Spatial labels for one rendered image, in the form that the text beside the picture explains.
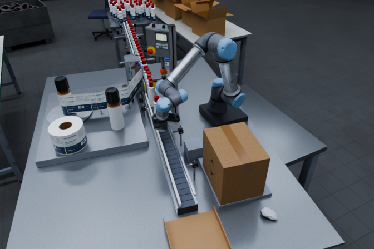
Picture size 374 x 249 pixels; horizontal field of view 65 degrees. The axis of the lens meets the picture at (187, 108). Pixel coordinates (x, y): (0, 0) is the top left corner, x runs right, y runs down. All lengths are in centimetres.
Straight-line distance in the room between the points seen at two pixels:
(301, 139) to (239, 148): 70
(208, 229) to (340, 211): 159
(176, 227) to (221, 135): 50
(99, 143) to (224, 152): 85
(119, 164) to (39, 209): 48
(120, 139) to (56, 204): 53
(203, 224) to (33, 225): 83
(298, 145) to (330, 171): 119
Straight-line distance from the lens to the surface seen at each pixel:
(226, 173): 141
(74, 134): 186
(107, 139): 197
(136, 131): 199
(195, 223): 154
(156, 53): 199
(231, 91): 191
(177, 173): 168
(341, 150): 347
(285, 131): 213
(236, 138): 155
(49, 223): 169
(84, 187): 178
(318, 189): 298
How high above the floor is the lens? 211
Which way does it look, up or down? 35 degrees down
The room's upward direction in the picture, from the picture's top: 1 degrees counter-clockwise
